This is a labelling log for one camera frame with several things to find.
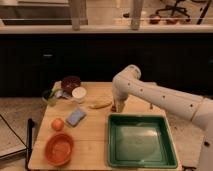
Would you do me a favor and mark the yellow banana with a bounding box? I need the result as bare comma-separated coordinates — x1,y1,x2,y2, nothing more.
89,102,112,109

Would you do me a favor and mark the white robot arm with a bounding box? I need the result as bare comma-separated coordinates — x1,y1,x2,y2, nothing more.
112,65,213,171

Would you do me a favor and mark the dark red bowl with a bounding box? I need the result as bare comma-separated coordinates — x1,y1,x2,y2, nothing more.
61,76,81,94

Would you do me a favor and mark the orange-red bowl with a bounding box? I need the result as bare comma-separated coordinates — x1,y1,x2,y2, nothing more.
44,132,74,166

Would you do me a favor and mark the dark red grape bunch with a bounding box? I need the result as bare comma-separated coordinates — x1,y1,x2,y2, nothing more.
111,105,116,112

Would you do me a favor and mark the green plastic tray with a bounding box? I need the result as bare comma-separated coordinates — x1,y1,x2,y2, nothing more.
107,114,178,169

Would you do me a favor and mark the white cup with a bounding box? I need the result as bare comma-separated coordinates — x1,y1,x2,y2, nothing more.
72,87,87,103

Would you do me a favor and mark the blue sponge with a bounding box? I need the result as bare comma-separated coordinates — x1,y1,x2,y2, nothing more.
66,108,86,127

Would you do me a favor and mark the orange fruit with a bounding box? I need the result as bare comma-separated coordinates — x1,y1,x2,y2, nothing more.
51,118,64,131

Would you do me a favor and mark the black stand left of table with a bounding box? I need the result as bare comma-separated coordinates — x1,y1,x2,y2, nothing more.
25,118,35,171

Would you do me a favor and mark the black office chair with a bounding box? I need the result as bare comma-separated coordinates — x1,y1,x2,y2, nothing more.
156,0,190,17

